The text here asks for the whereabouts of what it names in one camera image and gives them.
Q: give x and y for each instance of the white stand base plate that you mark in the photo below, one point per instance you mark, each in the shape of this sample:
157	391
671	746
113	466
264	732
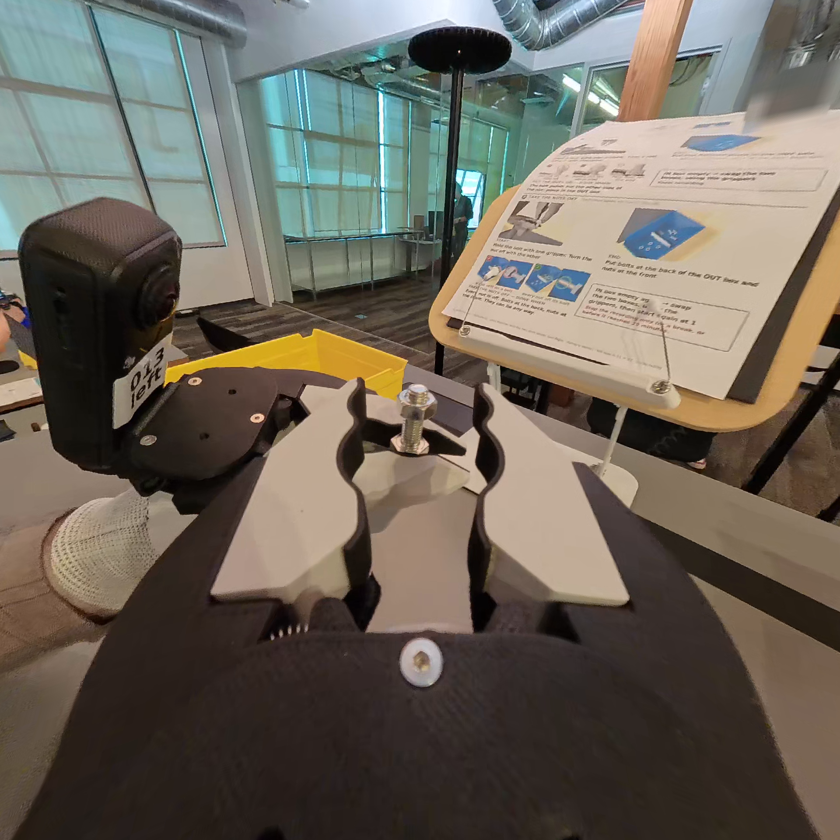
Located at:
620	489

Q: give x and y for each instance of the printed instruction sheet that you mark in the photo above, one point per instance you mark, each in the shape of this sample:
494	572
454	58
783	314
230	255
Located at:
656	216

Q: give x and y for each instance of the person's left hand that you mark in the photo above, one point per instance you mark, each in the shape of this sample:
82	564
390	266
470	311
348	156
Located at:
98	558

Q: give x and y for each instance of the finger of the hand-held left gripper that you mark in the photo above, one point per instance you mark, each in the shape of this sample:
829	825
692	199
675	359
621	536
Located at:
321	400
407	485

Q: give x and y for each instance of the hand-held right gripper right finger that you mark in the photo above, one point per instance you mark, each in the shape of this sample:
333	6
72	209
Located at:
551	531

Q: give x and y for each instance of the silver hex bolt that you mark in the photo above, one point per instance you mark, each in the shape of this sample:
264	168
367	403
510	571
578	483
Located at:
415	430

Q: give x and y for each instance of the wooden document stand board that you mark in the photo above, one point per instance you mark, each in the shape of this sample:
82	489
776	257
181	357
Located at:
712	415

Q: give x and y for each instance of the silver ventilation duct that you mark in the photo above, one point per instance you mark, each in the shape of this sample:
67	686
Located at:
558	26
210	23

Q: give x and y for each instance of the wooden support post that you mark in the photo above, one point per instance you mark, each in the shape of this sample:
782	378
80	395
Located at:
656	59

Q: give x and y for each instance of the yellow plastic bin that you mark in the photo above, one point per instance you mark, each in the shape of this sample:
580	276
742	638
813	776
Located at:
295	354

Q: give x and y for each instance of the black floor lamp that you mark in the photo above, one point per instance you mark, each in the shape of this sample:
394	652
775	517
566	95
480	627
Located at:
459	49

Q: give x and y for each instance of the white stand strut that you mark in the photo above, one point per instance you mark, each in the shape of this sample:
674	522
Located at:
611	439
495	380

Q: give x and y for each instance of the white stand ledge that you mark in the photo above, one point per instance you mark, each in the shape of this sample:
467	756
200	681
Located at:
564	363

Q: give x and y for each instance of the person's left forearm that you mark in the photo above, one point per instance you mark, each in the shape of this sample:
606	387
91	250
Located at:
33	604

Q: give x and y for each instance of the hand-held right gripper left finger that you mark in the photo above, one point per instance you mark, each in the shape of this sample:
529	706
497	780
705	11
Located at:
289	525

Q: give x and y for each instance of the silver hex nut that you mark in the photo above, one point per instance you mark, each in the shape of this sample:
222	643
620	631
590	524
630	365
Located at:
423	446

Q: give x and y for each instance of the black backing sheet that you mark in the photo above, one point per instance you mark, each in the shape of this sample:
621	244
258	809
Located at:
761	358

